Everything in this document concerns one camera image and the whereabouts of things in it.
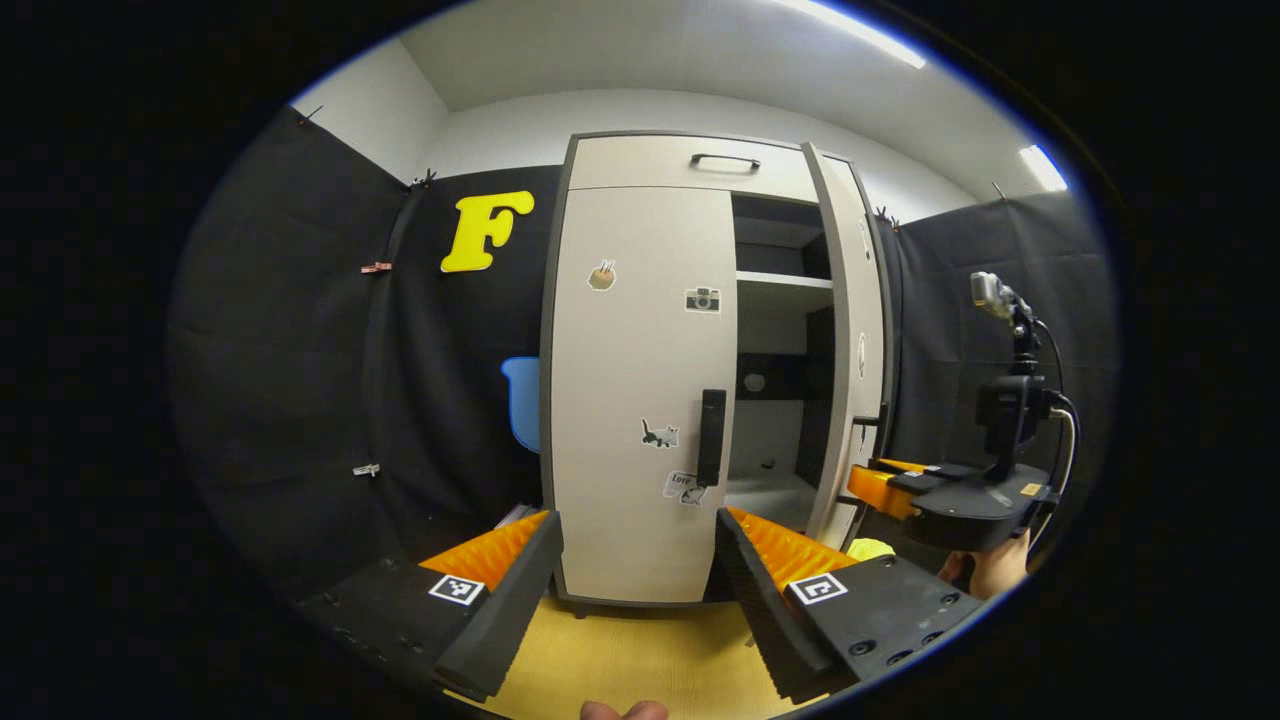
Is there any beige double-door shoe cabinet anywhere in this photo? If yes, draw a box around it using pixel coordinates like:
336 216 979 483
540 131 896 609

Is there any white lower cabinet shelf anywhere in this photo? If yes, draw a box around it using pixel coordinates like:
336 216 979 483
725 472 821 531

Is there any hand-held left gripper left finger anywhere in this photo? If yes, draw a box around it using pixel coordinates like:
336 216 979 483
290 510 565 703

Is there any beige cabinet door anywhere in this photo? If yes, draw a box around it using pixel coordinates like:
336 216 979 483
550 187 739 604
800 142 891 549

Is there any white upper cabinet shelf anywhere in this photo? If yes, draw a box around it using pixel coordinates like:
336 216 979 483
736 271 834 292

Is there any white cabinet shelf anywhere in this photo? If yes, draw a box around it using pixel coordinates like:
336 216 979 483
736 271 834 292
725 472 821 531

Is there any black camera cable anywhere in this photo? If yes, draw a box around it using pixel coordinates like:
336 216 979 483
1030 318 1083 546

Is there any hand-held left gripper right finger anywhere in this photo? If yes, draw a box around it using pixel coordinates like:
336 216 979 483
714 506 1011 706

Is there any short ceiling light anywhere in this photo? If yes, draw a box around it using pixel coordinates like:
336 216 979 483
1018 145 1069 193

